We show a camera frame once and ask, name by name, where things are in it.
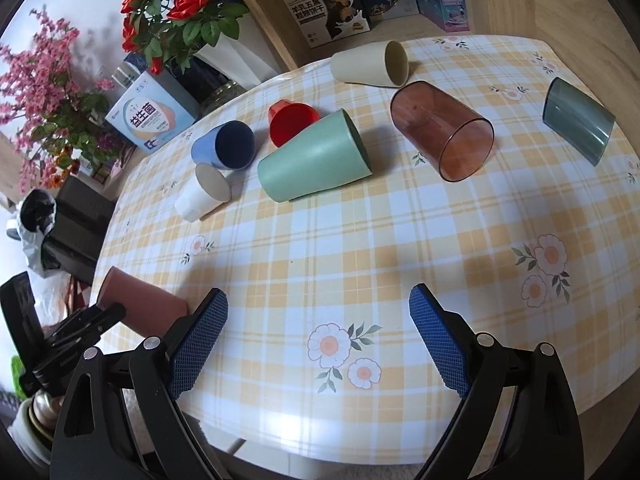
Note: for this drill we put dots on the red plastic cup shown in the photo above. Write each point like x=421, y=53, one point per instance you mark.
x=287, y=119

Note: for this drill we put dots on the black chair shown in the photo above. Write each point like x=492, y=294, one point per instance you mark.
x=81, y=221

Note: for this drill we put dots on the wooden shelf unit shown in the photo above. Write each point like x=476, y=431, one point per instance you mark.
x=597, y=39

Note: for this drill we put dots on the pink plastic cup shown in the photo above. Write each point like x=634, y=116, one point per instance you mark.
x=149, y=310

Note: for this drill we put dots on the mint green plastic cup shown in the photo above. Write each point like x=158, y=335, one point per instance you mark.
x=328, y=154

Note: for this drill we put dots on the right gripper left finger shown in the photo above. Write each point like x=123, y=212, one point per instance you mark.
x=120, y=417

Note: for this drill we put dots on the black white plastic bag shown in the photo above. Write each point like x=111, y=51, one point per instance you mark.
x=35, y=220

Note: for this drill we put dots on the white plastic cup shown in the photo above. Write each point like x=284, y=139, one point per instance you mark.
x=206, y=190

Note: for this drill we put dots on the white faceted flower pot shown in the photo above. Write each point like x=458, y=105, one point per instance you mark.
x=249, y=61

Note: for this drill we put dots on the silver blue tall box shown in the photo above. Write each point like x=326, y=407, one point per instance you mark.
x=129, y=70

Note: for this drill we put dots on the light blue probiotic box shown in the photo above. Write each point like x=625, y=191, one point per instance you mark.
x=153, y=110

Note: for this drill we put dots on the brown transparent cup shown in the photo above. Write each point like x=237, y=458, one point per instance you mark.
x=452, y=137

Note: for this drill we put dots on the yellow plaid floral tablecloth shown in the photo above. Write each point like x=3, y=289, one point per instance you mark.
x=319, y=355

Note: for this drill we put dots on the pink blossom artificial plant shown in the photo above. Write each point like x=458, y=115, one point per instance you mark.
x=62, y=124

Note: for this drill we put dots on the dark biscuit box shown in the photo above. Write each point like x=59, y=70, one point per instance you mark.
x=325, y=21

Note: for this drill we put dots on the purple small box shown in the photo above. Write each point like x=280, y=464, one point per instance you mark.
x=448, y=15

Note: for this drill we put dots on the cream beige plastic cup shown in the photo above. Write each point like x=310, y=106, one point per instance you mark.
x=380, y=64

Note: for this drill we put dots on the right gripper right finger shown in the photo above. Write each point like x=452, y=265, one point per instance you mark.
x=516, y=418

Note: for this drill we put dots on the red rose bouquet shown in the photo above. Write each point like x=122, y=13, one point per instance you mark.
x=171, y=32

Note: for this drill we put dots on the grey transparent cup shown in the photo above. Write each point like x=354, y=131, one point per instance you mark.
x=581, y=121

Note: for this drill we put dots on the blue plastic cup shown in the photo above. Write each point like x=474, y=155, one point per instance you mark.
x=230, y=146

